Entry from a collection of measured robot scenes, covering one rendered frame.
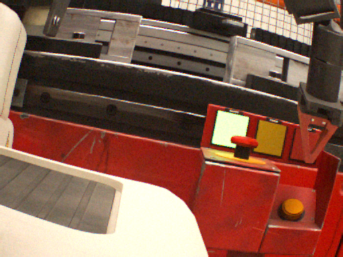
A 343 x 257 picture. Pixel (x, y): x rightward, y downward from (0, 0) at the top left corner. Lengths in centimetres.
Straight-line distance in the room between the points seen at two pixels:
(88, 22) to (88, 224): 117
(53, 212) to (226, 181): 75
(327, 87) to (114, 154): 45
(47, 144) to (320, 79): 51
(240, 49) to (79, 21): 30
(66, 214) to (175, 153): 105
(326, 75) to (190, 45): 73
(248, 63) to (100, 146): 32
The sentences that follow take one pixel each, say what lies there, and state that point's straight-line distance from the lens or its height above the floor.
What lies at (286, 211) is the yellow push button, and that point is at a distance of 108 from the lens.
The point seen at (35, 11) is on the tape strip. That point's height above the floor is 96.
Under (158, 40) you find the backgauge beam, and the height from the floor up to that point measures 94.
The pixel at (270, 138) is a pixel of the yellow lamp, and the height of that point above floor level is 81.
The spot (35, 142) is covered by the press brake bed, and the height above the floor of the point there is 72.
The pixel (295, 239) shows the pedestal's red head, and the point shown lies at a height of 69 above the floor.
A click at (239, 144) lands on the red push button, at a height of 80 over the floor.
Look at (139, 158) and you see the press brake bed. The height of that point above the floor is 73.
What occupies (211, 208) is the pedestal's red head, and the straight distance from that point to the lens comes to 101.
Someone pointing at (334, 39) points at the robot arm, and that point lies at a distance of 100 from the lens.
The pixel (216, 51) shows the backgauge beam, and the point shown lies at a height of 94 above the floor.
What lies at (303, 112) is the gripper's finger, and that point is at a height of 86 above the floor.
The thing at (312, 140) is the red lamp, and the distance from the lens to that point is 117.
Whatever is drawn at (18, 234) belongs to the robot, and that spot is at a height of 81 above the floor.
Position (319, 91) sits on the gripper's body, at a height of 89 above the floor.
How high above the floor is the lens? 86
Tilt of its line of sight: 3 degrees down
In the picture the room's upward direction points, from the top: 11 degrees clockwise
